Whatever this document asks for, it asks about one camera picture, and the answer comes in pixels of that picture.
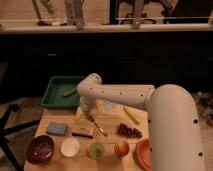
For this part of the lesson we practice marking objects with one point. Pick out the orange bowl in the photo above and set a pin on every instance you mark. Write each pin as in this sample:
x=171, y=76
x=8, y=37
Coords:
x=142, y=155

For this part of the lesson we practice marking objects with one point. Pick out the purple bowl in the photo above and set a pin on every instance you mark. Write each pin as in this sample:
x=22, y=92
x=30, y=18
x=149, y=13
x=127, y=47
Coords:
x=40, y=150

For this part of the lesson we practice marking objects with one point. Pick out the green plastic tray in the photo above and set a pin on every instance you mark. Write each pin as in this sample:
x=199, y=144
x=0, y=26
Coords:
x=54, y=95

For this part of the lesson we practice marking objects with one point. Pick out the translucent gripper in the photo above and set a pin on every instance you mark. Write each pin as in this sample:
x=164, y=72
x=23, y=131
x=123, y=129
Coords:
x=83, y=110

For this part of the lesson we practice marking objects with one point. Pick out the orange apple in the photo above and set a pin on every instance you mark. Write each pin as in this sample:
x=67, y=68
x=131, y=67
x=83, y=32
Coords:
x=121, y=148

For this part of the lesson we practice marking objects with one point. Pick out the bunch of dark grapes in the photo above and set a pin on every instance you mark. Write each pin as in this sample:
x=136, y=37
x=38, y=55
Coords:
x=125, y=131

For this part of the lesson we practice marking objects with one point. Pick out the green pickle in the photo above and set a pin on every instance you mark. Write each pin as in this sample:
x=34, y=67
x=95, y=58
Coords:
x=69, y=93

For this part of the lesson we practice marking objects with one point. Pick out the black office chair base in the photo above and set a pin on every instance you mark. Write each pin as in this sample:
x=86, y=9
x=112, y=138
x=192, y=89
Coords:
x=7, y=131

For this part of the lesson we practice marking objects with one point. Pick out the clear plastic cup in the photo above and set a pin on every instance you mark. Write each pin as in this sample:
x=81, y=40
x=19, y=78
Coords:
x=108, y=105

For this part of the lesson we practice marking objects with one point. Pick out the green cup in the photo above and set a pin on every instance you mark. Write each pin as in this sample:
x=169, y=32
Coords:
x=96, y=150

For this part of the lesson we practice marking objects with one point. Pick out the dark brush block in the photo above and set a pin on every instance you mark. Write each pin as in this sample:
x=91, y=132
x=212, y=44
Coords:
x=84, y=132

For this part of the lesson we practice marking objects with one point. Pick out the fork with dark handle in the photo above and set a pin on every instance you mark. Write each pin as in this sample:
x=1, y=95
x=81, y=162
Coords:
x=97, y=126

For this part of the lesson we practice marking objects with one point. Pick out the blue sponge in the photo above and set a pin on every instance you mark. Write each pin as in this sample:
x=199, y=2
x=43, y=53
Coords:
x=54, y=128

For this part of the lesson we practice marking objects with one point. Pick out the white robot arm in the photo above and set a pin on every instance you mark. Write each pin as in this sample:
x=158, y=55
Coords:
x=173, y=123

